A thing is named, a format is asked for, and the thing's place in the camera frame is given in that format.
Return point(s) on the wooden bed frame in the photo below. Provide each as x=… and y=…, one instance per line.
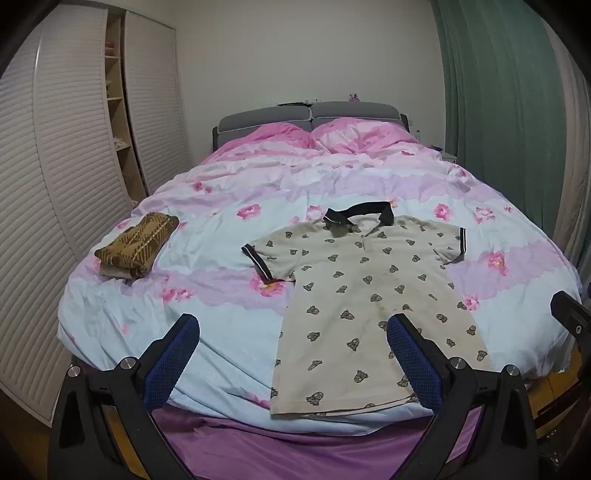
x=554, y=392

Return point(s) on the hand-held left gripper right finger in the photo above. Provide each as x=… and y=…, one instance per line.
x=411, y=355

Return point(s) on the tan folded garment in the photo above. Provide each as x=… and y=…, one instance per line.
x=115, y=271

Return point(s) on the pink pillow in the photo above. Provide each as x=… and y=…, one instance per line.
x=360, y=134
x=272, y=136

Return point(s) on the white nightstand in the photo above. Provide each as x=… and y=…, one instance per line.
x=449, y=156

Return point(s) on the green curtain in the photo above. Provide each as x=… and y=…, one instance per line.
x=498, y=115

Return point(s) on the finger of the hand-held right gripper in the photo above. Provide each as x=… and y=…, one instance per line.
x=575, y=318

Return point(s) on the pale sheer curtain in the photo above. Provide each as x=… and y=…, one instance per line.
x=570, y=161

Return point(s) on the pink floral duvet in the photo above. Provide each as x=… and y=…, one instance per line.
x=221, y=286

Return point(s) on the white louvered wardrobe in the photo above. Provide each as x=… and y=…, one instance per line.
x=46, y=184

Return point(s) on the grey upholstered headboard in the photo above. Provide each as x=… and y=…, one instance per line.
x=351, y=110

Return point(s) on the white clothes on shelf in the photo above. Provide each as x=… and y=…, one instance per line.
x=121, y=144

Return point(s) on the beige printed polo shirt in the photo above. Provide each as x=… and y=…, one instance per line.
x=351, y=300

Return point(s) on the brown patterned folded garment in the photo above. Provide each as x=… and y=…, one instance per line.
x=138, y=237

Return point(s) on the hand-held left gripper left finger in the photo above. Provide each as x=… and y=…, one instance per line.
x=178, y=350

